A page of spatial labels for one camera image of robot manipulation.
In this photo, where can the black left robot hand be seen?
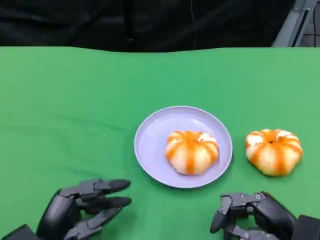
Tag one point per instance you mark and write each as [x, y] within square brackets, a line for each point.
[60, 212]

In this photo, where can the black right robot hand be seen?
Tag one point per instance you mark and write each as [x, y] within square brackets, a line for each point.
[270, 217]

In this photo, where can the orange and white bread roll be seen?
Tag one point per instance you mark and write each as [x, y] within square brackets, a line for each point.
[273, 155]
[192, 155]

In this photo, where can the lilac plate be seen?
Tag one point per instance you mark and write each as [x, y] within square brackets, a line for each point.
[152, 150]

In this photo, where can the green table cloth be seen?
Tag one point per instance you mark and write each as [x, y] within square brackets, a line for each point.
[75, 100]

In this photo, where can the black backdrop curtain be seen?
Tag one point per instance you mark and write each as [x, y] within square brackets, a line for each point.
[125, 22]

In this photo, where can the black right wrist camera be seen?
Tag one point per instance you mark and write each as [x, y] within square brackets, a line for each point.
[308, 228]

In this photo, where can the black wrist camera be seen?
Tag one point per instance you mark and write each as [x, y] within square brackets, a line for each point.
[308, 228]
[17, 233]

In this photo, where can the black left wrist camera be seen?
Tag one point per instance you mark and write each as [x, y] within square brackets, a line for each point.
[17, 233]

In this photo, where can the grey aluminium frame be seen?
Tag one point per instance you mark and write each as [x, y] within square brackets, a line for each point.
[292, 25]

